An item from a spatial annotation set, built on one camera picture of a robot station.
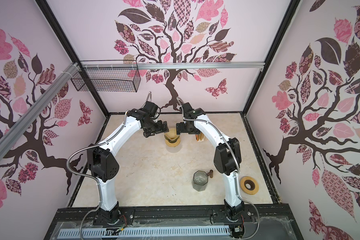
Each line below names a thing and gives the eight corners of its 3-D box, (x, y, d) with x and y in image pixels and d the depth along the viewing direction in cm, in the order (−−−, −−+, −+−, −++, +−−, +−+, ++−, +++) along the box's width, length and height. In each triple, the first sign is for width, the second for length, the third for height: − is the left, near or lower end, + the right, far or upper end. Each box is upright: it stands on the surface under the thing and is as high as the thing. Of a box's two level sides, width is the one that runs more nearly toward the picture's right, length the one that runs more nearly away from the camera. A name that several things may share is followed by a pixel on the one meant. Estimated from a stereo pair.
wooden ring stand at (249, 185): (242, 195, 82) (244, 193, 80) (238, 178, 88) (240, 176, 86) (259, 195, 82) (261, 193, 80) (253, 178, 88) (255, 176, 86)
